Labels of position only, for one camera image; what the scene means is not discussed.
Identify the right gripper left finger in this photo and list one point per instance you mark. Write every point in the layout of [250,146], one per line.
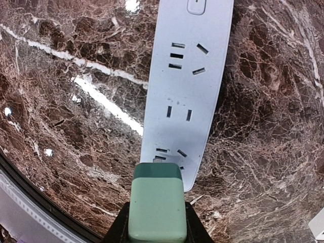
[118,232]

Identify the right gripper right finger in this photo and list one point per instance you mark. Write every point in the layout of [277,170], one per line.
[196,232]

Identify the green cube charger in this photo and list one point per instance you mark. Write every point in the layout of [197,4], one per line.
[157,206]

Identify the light blue power strip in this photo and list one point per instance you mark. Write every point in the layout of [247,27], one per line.
[188,58]

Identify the white slotted cable duct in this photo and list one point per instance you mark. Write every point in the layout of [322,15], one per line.
[25,221]

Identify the black front rail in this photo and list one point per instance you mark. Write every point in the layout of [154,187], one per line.
[45,204]

